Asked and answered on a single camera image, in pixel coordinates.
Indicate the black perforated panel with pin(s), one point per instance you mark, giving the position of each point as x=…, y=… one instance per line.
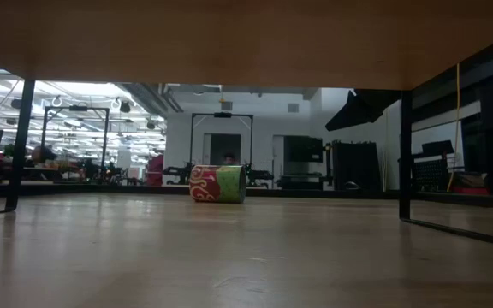
x=430, y=174

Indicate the black wall television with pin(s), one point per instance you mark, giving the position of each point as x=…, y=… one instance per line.
x=303, y=149

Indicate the grey ceiling duct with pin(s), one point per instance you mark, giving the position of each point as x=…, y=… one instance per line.
x=148, y=96

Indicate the wooden shelf with black legs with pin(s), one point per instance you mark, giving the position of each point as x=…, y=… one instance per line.
x=246, y=43

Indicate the black background station frame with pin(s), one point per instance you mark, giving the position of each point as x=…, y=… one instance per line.
x=106, y=137
x=222, y=114

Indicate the black curtain panel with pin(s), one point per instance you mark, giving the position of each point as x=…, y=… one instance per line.
x=358, y=167

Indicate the grey wall vent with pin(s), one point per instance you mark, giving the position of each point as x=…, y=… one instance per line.
x=293, y=107
x=226, y=105

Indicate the red and green can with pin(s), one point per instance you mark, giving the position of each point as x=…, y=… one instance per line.
x=216, y=184

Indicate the red box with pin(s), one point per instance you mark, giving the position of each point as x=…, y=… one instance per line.
x=469, y=189

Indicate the black background robot arm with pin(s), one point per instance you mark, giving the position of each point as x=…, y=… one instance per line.
x=259, y=174
x=178, y=173

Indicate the black ceiling lamp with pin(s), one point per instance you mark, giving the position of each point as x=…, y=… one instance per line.
x=151, y=124
x=125, y=106

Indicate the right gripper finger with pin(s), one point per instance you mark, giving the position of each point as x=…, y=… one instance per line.
x=358, y=109

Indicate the small black monitor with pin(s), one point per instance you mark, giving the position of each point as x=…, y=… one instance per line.
x=437, y=147

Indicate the red chair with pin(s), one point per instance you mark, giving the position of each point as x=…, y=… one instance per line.
x=156, y=169

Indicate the person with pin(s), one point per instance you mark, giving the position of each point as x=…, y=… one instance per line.
x=229, y=159
x=44, y=154

